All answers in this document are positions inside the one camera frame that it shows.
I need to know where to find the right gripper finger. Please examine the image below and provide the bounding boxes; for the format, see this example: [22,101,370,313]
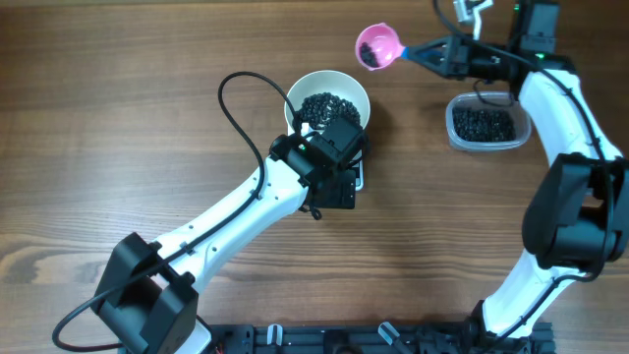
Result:
[410,51,448,78]
[407,36,450,57]

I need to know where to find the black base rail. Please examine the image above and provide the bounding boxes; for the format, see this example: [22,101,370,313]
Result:
[205,322,556,354]

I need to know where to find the black beans in container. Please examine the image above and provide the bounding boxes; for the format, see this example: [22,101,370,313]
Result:
[452,107,516,143]

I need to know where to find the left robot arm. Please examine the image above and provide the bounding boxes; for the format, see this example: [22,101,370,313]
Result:
[91,118,367,354]

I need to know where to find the white bowl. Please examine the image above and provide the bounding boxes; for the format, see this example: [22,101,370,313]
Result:
[287,70,371,129]

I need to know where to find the clear plastic container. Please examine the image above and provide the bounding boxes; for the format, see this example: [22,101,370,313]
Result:
[446,91,532,152]

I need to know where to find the pink scoop blue handle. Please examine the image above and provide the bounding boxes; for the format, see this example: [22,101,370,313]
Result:
[355,23,408,71]

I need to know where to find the white digital kitchen scale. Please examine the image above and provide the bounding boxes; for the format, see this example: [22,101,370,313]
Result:
[273,121,368,198]

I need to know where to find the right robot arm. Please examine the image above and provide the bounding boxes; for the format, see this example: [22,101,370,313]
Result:
[403,1,628,351]

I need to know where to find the black beans in bowl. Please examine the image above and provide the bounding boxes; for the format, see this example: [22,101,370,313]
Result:
[296,92,361,130]

